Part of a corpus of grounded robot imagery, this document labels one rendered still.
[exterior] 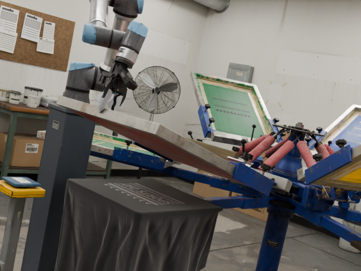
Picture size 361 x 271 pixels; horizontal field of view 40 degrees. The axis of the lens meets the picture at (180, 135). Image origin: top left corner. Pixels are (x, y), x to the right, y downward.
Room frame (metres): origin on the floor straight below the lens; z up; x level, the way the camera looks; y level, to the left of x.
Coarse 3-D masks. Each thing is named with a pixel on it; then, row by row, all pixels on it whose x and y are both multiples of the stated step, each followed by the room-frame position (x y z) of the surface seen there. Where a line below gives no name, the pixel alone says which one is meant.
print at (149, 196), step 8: (104, 184) 1.99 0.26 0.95; (112, 184) 2.02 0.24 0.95; (120, 184) 2.06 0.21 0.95; (128, 184) 2.09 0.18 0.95; (136, 184) 2.12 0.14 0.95; (128, 192) 1.94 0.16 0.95; (136, 192) 1.97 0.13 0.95; (144, 192) 2.00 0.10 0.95; (152, 192) 2.03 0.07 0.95; (160, 192) 2.06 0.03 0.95; (144, 200) 1.87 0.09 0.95; (152, 200) 1.89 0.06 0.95; (160, 200) 1.92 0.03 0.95; (168, 200) 1.95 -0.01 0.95; (176, 200) 1.98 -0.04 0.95
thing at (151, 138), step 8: (128, 128) 1.73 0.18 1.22; (144, 136) 1.80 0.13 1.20; (152, 136) 1.67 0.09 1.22; (160, 144) 1.87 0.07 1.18; (168, 144) 1.73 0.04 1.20; (176, 152) 1.94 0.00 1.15; (184, 152) 1.79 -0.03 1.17; (192, 160) 2.02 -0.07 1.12; (200, 160) 1.86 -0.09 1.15; (208, 168) 2.10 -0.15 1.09; (216, 168) 1.93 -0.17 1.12; (224, 176) 2.21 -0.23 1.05; (232, 176) 2.02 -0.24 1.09
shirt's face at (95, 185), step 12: (72, 180) 1.95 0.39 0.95; (84, 180) 2.00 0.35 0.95; (96, 180) 2.04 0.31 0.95; (108, 180) 2.09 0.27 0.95; (120, 180) 2.14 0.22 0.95; (132, 180) 2.20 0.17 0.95; (144, 180) 2.25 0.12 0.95; (108, 192) 1.87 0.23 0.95; (120, 192) 1.91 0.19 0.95; (168, 192) 2.09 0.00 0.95; (180, 192) 2.15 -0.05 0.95; (132, 204) 1.76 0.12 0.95; (144, 204) 1.80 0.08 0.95; (168, 204) 1.88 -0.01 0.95; (180, 204) 1.92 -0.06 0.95; (192, 204) 1.96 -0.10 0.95; (204, 204) 2.01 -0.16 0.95
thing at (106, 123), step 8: (96, 120) 1.98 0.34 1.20; (104, 120) 1.82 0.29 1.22; (112, 128) 2.03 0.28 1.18; (120, 128) 1.87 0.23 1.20; (128, 136) 2.11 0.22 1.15; (136, 136) 1.94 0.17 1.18; (144, 144) 2.22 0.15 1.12; (152, 144) 2.03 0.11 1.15; (160, 152) 2.32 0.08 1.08; (168, 152) 2.11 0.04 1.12; (176, 160) 2.44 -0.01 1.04; (184, 160) 2.21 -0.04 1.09; (200, 168) 2.31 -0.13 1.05
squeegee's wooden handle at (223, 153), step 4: (192, 140) 2.26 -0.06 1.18; (196, 140) 2.25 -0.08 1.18; (200, 144) 2.22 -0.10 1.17; (204, 144) 2.21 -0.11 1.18; (208, 144) 2.19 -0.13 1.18; (208, 148) 2.18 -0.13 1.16; (212, 148) 2.17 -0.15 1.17; (216, 148) 2.16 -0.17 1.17; (220, 148) 2.14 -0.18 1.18; (224, 148) 2.14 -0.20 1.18; (212, 152) 2.16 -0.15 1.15; (216, 152) 2.15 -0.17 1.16; (220, 152) 2.14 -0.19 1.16; (224, 152) 2.12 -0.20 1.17; (228, 152) 2.11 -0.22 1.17; (232, 152) 2.10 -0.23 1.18; (236, 152) 2.09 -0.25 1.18; (220, 156) 2.13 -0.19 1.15; (224, 156) 2.11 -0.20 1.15; (232, 156) 2.09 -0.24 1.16; (236, 156) 2.09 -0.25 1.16
